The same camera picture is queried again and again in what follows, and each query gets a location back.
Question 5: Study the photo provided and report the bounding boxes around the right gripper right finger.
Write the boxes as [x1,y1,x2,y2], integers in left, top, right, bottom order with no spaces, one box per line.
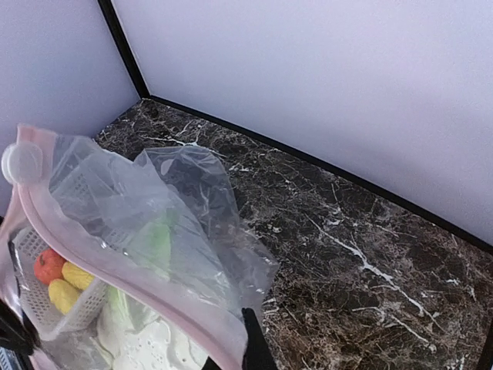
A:
[203,307,278,370]

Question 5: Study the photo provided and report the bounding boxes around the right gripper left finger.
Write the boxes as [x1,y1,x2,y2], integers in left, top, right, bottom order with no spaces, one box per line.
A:
[1,301,40,355]

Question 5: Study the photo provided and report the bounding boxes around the clear zip top bag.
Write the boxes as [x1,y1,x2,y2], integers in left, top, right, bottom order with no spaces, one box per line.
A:
[1,126,277,369]

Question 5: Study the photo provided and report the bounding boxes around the white cauliflower with leaves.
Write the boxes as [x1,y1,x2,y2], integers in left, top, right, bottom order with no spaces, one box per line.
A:
[96,216,208,369]

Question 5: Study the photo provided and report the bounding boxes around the white perforated plastic basket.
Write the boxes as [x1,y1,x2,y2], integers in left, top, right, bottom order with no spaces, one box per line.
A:
[13,169,112,342]

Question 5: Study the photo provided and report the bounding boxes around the lower yellow squash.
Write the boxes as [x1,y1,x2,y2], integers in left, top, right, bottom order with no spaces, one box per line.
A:
[48,279,80,315]

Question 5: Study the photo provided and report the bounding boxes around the yellow squash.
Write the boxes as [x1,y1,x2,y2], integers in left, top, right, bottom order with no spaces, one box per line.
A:
[48,279,80,315]
[62,261,94,291]

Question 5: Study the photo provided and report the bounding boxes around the small orange pumpkin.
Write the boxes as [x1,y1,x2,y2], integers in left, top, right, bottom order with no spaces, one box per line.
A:
[34,248,66,285]

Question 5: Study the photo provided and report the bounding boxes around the upper yellow squash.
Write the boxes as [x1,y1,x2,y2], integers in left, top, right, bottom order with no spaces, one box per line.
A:
[62,261,94,291]

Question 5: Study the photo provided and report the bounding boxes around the left black frame post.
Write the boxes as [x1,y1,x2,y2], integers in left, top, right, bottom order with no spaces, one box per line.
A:
[97,0,151,99]

